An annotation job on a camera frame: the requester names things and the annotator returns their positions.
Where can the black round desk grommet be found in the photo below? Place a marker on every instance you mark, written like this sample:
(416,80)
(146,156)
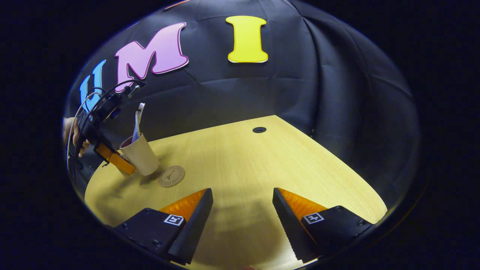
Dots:
(259,130)

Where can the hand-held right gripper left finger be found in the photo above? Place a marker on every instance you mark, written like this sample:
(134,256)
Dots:
(193,228)

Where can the round cork coaster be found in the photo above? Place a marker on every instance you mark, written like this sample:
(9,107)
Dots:
(171,176)

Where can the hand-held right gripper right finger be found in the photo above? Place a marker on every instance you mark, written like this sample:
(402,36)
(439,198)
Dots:
(288,228)

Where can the white toothpaste tube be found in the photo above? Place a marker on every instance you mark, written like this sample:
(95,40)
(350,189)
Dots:
(135,131)

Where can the wooden desktop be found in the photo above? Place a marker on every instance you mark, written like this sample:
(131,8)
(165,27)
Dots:
(262,168)

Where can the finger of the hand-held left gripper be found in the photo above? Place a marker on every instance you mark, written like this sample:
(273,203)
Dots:
(120,162)

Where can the beige cup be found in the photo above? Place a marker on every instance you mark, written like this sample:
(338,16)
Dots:
(144,157)

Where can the white toothbrush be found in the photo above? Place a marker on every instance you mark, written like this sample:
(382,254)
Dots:
(141,108)

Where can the black backdrop cloth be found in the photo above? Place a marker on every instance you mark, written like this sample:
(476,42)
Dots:
(300,75)

